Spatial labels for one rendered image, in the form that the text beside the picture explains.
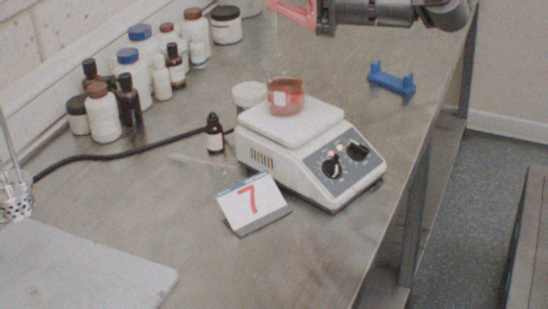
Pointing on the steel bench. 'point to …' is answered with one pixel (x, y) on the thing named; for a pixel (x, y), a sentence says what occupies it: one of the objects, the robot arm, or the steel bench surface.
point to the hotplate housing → (282, 159)
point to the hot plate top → (321, 117)
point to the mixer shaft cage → (15, 186)
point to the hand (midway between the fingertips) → (272, 2)
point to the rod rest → (391, 79)
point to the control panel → (354, 171)
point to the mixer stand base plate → (74, 272)
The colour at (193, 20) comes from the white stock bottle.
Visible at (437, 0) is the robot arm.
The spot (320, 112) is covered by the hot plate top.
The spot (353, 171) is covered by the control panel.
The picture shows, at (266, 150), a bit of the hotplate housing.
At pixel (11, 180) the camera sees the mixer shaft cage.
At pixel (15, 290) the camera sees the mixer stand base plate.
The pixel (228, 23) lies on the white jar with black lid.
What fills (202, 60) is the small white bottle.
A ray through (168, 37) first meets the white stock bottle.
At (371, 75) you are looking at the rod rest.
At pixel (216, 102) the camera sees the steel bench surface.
